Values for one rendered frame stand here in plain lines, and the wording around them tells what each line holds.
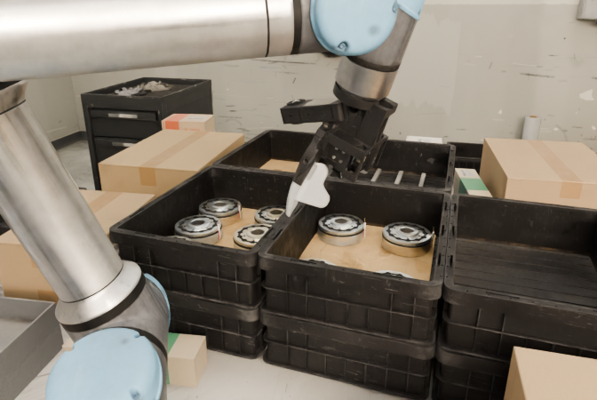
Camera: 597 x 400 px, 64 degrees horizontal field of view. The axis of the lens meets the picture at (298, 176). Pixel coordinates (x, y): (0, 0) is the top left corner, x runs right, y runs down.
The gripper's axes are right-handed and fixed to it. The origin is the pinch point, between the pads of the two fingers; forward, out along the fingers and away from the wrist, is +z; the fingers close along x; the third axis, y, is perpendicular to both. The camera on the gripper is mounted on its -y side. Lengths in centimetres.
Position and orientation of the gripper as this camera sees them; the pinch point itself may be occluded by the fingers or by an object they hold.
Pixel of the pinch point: (311, 194)
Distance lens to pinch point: 76.2
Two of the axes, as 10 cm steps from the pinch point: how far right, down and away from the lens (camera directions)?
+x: 5.7, -3.8, 7.3
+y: 7.9, 5.0, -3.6
